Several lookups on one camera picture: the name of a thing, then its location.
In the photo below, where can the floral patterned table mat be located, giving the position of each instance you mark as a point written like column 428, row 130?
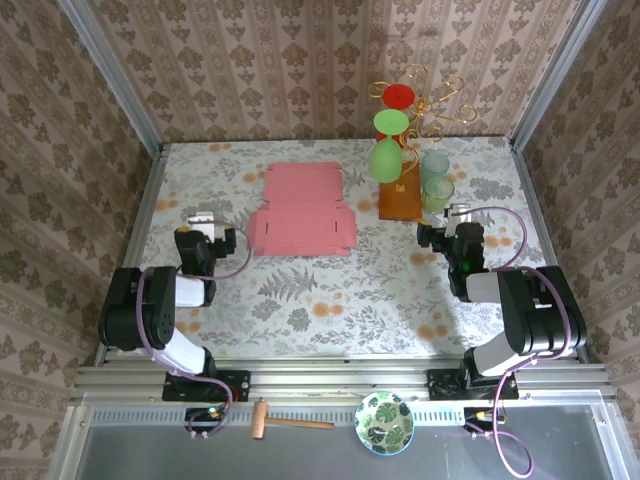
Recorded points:
column 350, row 320

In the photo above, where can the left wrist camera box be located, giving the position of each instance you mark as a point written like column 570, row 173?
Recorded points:
column 202, row 225

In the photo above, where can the leaf patterned bowl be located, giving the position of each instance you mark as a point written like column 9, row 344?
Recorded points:
column 385, row 425

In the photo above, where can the red plastic wine glass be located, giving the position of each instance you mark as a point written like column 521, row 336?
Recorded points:
column 398, row 95

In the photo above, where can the pink paper box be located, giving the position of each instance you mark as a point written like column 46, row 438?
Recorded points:
column 300, row 215

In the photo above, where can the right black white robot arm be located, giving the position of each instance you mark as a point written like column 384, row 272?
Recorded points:
column 540, row 320

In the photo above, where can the aluminium front rail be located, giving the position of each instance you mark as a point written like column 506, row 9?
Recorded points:
column 340, row 375

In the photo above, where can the green translucent cup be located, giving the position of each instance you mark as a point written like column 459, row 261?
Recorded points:
column 437, row 195

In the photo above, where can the grey metal panel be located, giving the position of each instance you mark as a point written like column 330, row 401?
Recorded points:
column 300, row 457

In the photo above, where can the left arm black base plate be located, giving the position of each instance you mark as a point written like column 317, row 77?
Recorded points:
column 235, row 385

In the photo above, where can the aluminium corner post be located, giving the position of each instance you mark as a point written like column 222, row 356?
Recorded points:
column 110, row 70
column 555, row 70

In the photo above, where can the small circuit board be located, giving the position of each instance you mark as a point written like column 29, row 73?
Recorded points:
column 200, row 415
column 475, row 416

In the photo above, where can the right small circuit board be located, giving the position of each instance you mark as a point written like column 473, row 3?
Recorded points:
column 475, row 416

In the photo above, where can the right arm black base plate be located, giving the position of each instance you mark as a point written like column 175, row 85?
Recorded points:
column 440, row 385

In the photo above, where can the green plastic wine glass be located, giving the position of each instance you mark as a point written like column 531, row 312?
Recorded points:
column 385, row 160

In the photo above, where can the blue translucent cup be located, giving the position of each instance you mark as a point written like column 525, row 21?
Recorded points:
column 435, row 162

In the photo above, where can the wooden mallet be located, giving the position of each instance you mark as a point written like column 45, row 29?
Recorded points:
column 259, row 417

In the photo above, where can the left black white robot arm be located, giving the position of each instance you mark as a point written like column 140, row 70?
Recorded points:
column 135, row 310

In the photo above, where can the left small circuit board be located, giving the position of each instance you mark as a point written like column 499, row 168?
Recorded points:
column 200, row 415

